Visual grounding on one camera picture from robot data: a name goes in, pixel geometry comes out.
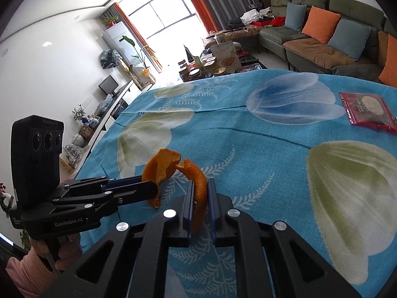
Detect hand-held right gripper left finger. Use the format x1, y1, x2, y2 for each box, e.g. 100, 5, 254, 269
40, 180, 197, 298

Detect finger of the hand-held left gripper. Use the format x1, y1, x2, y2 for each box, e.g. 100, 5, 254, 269
51, 181, 159, 208
57, 175, 143, 193

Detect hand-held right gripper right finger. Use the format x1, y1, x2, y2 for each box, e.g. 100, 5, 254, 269
207, 178, 363, 298

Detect curled orange peel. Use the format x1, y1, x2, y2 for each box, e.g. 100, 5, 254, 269
141, 148, 181, 209

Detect person's left hand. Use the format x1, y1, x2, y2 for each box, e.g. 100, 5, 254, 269
29, 232, 83, 273

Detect small wooden box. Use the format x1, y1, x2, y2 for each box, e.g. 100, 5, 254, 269
59, 157, 75, 174

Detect clear glass ornament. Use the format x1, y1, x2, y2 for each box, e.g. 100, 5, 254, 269
64, 144, 86, 162

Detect white black TV cabinet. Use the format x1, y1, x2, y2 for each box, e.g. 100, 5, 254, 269
59, 79, 140, 174

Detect vase with flowers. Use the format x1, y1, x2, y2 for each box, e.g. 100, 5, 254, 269
72, 105, 87, 125

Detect green houseplant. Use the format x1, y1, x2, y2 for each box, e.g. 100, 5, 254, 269
20, 228, 32, 250

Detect clear plastic bag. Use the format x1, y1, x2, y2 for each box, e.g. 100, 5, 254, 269
94, 95, 113, 118

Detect black monitor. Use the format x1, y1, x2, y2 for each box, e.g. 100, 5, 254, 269
98, 75, 120, 95

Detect tall leafy plant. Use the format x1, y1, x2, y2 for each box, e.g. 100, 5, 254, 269
121, 35, 156, 84

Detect fan with patterned cover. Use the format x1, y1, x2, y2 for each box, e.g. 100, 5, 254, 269
99, 49, 121, 69

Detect cluttered coffee table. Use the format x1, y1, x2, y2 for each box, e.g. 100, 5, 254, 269
177, 42, 269, 83

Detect white standing air conditioner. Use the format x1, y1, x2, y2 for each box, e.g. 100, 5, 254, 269
102, 22, 146, 69

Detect narrow grey orange curtain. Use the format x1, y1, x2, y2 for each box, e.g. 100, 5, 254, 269
102, 2, 163, 73

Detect brown paper bag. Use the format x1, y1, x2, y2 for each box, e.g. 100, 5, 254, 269
210, 41, 242, 75

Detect large window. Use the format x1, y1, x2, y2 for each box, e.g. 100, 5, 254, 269
118, 0, 214, 84

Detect green brown sofa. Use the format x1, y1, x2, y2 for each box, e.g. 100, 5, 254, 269
206, 0, 397, 84

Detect red snack packet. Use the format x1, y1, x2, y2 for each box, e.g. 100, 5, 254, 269
339, 91, 397, 131

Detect red cloth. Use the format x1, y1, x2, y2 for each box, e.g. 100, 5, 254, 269
253, 16, 286, 28

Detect white folded clothes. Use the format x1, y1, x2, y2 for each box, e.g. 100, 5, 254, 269
240, 9, 275, 25

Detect small blue cushion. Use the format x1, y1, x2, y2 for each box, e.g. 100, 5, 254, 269
284, 1, 307, 32

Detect small orange cushion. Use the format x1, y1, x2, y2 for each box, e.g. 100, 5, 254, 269
301, 6, 342, 44

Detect large blue cushion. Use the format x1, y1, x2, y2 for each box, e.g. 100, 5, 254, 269
327, 18, 371, 62

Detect large orange cushion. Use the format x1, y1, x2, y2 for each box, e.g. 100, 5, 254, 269
378, 34, 397, 86

